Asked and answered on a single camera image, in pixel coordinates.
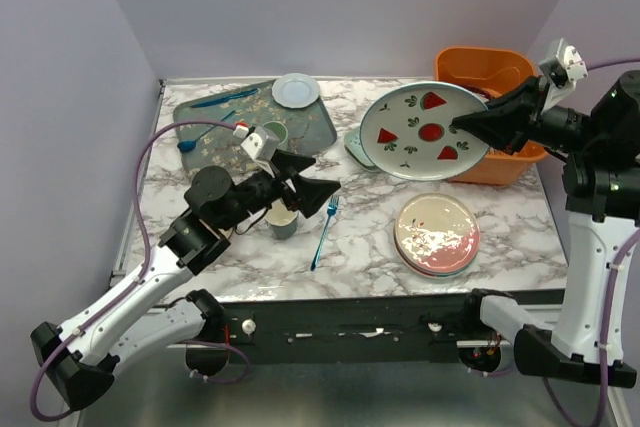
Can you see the upper teal rectangular dish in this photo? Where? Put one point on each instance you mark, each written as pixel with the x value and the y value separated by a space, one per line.
pixel 352 142

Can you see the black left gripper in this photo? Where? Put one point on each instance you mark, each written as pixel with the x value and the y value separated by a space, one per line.
pixel 310 193

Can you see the blue metal fork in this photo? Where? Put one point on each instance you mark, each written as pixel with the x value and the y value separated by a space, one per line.
pixel 331 212

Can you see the green plastic cup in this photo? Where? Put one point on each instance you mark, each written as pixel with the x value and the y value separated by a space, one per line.
pixel 280 131

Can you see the blue metal knife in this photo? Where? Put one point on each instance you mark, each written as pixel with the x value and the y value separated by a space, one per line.
pixel 225 99

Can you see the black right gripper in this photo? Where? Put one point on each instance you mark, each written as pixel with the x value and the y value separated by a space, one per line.
pixel 513 117

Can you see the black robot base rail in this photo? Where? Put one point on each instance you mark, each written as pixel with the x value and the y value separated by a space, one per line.
pixel 349 330

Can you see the blue metal spoon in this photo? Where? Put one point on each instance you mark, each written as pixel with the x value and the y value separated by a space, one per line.
pixel 189 145

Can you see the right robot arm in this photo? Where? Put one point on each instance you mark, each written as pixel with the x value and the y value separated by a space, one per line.
pixel 600 178

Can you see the light blue scalloped plate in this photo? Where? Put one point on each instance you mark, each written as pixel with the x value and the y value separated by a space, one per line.
pixel 295 90

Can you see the grey mug white inside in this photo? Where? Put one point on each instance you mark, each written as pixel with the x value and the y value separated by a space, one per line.
pixel 282 221

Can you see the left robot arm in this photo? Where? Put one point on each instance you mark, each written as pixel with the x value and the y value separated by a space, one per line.
pixel 81 355

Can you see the lower teal rectangular dish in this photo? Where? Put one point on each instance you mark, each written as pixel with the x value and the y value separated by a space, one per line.
pixel 366 166

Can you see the floral teal serving tray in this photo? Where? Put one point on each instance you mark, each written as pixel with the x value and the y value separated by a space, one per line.
pixel 311 129

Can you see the red rimmed beige plate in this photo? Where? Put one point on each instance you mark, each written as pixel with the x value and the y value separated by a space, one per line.
pixel 486 94

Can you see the orange plastic bin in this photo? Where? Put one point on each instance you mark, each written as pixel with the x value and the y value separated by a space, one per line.
pixel 498 71

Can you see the teal rectangular dish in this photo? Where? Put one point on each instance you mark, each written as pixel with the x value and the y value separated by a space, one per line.
pixel 366 166
pixel 352 142

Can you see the watermelon pattern white plate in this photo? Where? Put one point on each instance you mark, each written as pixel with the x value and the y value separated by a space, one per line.
pixel 408 132

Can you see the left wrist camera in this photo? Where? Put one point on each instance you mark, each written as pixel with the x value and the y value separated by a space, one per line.
pixel 258 143

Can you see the cream pink branch plate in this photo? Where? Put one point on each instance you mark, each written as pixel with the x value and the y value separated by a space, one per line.
pixel 437 231

